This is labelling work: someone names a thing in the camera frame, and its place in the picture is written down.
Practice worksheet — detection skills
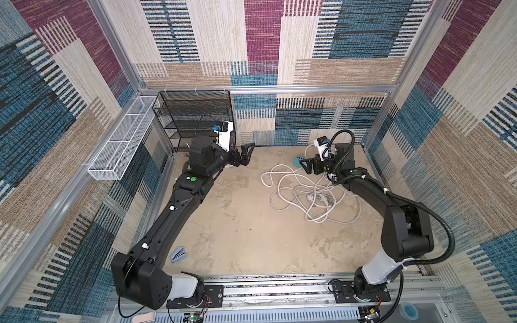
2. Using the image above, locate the white power strip cord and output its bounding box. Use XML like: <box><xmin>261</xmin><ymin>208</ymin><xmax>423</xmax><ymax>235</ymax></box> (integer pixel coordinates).
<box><xmin>260</xmin><ymin>161</ymin><xmax>336</xmax><ymax>213</ymax></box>

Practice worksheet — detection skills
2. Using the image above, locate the teal power strip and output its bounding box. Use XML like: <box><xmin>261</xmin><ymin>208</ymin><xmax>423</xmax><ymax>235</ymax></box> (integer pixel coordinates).
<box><xmin>293</xmin><ymin>156</ymin><xmax>305</xmax><ymax>168</ymax></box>

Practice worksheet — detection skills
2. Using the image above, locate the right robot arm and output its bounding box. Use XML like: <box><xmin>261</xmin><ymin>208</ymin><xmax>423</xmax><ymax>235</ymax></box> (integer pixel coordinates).
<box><xmin>300</xmin><ymin>137</ymin><xmax>434</xmax><ymax>302</ymax></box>

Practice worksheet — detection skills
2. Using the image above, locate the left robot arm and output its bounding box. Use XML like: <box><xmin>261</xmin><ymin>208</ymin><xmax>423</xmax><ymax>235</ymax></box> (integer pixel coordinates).
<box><xmin>111</xmin><ymin>136</ymin><xmax>255</xmax><ymax>310</ymax></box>

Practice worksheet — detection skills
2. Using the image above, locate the blue stapler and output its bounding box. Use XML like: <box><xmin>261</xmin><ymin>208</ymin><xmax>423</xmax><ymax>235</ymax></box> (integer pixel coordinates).
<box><xmin>171</xmin><ymin>247</ymin><xmax>187</xmax><ymax>263</ymax></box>

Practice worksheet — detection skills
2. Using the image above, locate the teal tape roll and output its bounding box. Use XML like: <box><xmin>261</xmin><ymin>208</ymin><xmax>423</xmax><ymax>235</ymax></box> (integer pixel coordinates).
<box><xmin>399</xmin><ymin>303</ymin><xmax>420</xmax><ymax>321</ymax></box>

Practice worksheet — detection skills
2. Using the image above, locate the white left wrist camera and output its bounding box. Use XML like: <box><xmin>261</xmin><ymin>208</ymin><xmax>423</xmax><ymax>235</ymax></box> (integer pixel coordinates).
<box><xmin>213</xmin><ymin>121</ymin><xmax>235</xmax><ymax>152</ymax></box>

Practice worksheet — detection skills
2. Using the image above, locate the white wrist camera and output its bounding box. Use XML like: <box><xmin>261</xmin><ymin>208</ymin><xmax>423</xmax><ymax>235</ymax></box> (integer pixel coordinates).
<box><xmin>213</xmin><ymin>121</ymin><xmax>235</xmax><ymax>152</ymax></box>
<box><xmin>314</xmin><ymin>136</ymin><xmax>331</xmax><ymax>162</ymax></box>

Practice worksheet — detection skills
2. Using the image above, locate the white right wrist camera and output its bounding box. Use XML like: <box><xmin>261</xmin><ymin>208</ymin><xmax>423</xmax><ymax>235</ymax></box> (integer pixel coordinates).
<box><xmin>314</xmin><ymin>136</ymin><xmax>331</xmax><ymax>162</ymax></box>

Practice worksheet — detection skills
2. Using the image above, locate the black wire mesh shelf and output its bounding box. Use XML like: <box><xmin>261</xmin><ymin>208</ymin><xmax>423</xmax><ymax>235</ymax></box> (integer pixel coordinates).
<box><xmin>153</xmin><ymin>90</ymin><xmax>234</xmax><ymax>152</ymax></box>

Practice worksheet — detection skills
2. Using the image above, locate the white wire mesh basket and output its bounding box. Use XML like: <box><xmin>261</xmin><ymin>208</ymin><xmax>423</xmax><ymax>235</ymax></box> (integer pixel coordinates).
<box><xmin>88</xmin><ymin>96</ymin><xmax>156</xmax><ymax>181</ymax></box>

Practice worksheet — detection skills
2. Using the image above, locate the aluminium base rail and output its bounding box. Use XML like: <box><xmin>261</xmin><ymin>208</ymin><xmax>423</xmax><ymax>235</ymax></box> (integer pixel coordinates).
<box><xmin>100</xmin><ymin>272</ymin><xmax>445</xmax><ymax>323</ymax></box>

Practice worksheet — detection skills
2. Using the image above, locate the black corrugated cable conduit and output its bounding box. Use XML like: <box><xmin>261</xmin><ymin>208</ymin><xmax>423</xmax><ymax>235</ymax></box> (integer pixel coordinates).
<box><xmin>326</xmin><ymin>128</ymin><xmax>456</xmax><ymax>323</ymax></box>

